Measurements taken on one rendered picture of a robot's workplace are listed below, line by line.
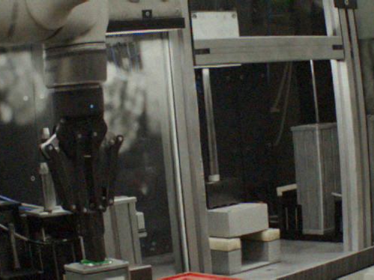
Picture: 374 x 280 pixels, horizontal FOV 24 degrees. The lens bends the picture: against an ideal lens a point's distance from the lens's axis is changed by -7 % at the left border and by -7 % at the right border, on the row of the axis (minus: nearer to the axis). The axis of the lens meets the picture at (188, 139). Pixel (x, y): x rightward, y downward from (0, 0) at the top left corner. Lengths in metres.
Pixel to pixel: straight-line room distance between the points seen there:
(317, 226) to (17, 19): 1.05
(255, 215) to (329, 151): 0.28
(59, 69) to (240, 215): 0.61
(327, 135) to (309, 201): 0.14
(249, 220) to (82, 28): 0.66
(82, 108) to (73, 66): 0.06
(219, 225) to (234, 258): 0.07
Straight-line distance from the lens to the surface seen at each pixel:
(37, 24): 1.09
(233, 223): 1.72
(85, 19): 1.21
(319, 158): 1.93
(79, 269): 1.25
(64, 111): 1.23
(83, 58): 1.23
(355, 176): 1.78
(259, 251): 1.79
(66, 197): 1.24
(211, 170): 1.79
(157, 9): 1.47
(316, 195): 1.95
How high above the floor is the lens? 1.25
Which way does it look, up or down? 3 degrees down
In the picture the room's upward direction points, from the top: 5 degrees counter-clockwise
